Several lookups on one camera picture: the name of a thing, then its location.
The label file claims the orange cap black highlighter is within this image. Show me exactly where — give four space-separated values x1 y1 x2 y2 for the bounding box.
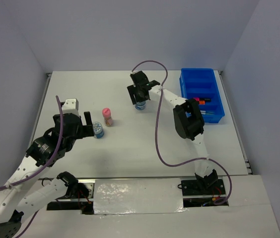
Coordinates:
199 101 211 105

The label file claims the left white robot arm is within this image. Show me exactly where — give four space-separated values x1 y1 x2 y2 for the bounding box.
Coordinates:
0 112 94 238

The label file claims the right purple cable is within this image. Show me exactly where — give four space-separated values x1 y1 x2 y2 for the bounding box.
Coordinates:
132 60 233 206

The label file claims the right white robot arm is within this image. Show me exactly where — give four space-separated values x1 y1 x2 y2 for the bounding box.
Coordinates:
127 71 218 194

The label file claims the blue paint jar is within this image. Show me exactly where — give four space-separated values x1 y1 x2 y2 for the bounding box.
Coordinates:
92 121 104 139
135 101 146 111

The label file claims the pink lid crayon bottle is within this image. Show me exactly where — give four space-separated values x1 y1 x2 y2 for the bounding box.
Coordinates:
102 108 113 126

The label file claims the pink cap black highlighter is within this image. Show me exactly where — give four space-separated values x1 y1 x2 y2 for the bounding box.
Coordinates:
194 97 211 101

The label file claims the reflective silver base plate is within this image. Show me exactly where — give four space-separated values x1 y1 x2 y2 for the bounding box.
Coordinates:
47 177 230 215

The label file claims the blue compartment tray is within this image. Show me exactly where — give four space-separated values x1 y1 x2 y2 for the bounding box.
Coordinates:
179 68 225 123

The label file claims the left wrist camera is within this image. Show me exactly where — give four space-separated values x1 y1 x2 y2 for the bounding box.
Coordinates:
62 98 79 116

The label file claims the green thin highlighter pen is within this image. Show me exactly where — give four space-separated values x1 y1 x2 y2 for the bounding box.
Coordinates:
202 113 215 117

